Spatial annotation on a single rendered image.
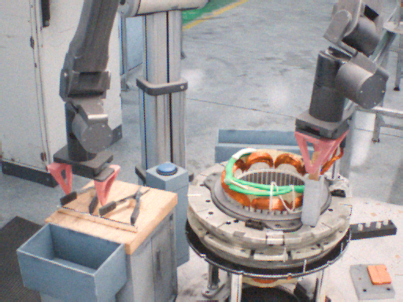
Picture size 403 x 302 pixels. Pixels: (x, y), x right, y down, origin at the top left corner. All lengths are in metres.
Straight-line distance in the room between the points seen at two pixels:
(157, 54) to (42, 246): 0.57
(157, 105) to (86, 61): 0.51
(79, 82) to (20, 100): 2.37
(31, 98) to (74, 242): 2.25
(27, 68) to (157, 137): 1.85
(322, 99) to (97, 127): 0.37
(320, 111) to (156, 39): 0.60
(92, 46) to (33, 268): 0.41
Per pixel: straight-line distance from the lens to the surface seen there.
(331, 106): 0.94
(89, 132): 0.99
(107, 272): 1.03
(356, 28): 0.92
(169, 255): 1.27
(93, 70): 1.01
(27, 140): 3.47
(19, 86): 3.36
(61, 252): 1.16
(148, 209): 1.15
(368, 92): 0.88
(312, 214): 1.05
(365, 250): 1.57
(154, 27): 1.43
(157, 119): 1.49
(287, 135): 1.50
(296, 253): 1.04
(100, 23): 0.95
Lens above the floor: 1.66
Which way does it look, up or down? 26 degrees down
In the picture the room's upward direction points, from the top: straight up
